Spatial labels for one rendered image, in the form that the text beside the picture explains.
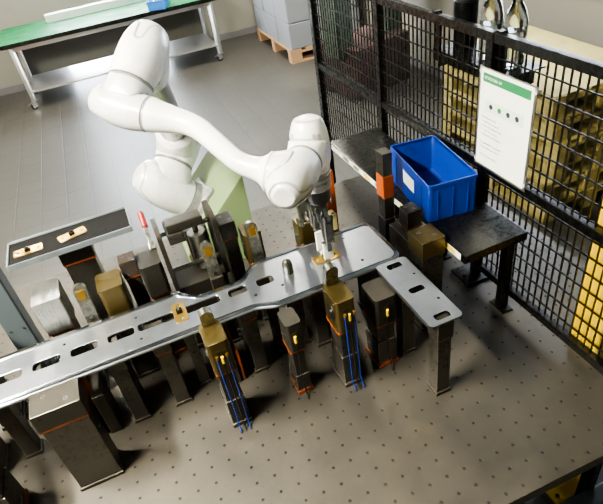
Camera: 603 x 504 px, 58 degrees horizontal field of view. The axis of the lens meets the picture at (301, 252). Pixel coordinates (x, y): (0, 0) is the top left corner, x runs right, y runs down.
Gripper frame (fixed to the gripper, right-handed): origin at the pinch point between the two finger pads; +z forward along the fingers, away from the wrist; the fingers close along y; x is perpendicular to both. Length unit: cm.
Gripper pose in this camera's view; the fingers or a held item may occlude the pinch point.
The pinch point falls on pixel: (324, 245)
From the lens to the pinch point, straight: 163.7
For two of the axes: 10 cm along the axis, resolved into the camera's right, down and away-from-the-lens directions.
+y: 3.9, 5.2, -7.6
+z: 1.4, 7.9, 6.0
